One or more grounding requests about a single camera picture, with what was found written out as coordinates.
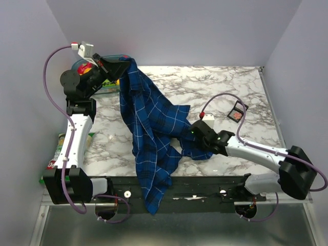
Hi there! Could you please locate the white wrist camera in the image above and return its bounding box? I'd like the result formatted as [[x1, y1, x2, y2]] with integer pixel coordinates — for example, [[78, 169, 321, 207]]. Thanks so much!
[[199, 112, 215, 128], [71, 42, 95, 65]]

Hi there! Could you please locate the blue plaid shirt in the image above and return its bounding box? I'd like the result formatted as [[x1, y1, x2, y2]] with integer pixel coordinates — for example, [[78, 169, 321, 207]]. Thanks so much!
[[119, 56, 213, 215]]

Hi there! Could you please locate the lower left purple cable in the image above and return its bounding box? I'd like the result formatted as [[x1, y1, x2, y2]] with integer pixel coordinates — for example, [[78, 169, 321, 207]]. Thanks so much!
[[94, 194, 132, 224]]

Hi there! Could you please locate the open brooch box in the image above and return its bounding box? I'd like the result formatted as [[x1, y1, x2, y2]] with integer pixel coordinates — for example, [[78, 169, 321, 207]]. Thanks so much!
[[227, 100, 244, 123]]

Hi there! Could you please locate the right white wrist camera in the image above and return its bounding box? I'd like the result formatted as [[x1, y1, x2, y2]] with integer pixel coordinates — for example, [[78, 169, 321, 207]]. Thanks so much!
[[199, 112, 215, 128]]

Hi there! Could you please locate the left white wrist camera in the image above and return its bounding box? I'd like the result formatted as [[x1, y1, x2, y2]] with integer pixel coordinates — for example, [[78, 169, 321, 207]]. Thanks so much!
[[71, 42, 95, 65]]

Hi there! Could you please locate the black front mounting rail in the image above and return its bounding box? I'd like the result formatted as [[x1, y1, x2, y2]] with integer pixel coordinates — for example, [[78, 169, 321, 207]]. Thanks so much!
[[99, 176, 266, 214]]

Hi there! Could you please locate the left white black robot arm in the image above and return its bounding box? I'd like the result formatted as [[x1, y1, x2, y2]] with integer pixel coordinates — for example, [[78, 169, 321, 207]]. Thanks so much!
[[43, 53, 130, 204]]

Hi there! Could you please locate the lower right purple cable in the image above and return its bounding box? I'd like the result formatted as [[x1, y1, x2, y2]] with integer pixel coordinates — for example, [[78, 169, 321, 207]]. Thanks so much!
[[238, 192, 280, 223]]

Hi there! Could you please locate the clear teal fruit container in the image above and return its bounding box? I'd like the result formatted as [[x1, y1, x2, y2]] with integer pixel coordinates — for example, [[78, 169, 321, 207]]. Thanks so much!
[[72, 55, 130, 94]]

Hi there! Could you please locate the purple cable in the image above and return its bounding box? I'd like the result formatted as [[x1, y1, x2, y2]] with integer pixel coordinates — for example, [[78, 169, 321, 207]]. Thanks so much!
[[199, 93, 328, 192], [43, 45, 88, 215], [94, 194, 132, 224], [238, 192, 280, 223]]

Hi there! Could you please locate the pink dragon fruit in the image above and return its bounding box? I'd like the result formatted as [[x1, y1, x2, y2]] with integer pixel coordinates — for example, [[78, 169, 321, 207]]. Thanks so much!
[[77, 63, 93, 75]]

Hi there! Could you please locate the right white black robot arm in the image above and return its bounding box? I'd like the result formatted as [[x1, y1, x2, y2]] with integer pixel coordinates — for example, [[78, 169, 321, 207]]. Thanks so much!
[[189, 120, 317, 201]]

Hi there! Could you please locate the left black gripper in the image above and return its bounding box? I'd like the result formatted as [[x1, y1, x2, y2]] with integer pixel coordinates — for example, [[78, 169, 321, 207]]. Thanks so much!
[[83, 53, 130, 97]]

